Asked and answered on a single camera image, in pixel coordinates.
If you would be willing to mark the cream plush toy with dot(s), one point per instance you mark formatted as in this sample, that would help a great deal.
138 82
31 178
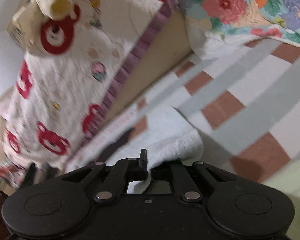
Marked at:
52 1

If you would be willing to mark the white t-shirt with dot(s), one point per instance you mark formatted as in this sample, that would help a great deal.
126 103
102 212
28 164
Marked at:
165 135

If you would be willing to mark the floral quilt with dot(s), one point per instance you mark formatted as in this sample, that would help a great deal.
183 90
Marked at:
240 7

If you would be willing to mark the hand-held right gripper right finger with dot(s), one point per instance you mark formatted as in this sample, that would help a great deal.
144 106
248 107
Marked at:
176 177

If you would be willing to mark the light green cloth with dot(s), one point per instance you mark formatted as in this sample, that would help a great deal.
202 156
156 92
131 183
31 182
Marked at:
292 185

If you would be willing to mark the bear printed quilt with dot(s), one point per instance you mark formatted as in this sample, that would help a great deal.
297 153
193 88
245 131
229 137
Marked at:
72 80

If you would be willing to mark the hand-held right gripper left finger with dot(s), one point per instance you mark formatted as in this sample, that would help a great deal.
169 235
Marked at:
141 166

